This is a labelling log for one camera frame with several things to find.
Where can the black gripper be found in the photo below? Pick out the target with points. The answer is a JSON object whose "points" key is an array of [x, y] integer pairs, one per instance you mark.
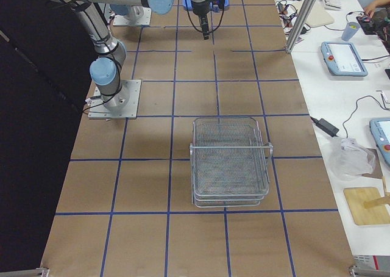
{"points": [[200, 8]]}

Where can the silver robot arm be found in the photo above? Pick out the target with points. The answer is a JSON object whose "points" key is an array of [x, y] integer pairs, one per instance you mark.
{"points": [[106, 69], [200, 8]]}

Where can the beige pad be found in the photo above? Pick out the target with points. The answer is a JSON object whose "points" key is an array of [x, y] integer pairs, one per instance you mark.
{"points": [[318, 16]]}

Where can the far blue teach pendant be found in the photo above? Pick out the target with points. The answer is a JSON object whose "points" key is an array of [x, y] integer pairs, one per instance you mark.
{"points": [[342, 59]]}

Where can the blue teach pendant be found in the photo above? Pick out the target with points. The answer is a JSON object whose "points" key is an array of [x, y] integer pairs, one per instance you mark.
{"points": [[379, 128], [342, 59]]}

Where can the grey blue plastic cup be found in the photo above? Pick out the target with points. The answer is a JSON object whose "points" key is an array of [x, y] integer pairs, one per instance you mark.
{"points": [[350, 30]]}

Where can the black power adapter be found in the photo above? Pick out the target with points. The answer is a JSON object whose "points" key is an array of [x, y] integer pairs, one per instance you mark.
{"points": [[325, 126]]}

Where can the clear plastic bag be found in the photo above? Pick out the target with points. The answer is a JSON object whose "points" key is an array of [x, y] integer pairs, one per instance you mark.
{"points": [[349, 158]]}

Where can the near blue teach pendant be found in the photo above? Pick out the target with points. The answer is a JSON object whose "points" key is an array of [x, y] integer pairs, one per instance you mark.
{"points": [[379, 128]]}

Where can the wooden board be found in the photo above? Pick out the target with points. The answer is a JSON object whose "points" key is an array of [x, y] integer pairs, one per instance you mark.
{"points": [[367, 206]]}

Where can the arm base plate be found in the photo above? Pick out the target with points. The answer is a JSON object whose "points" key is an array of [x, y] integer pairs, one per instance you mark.
{"points": [[123, 105], [134, 16]]}

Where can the aluminium frame post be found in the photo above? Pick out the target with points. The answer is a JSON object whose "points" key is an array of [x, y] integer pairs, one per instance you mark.
{"points": [[302, 16]]}

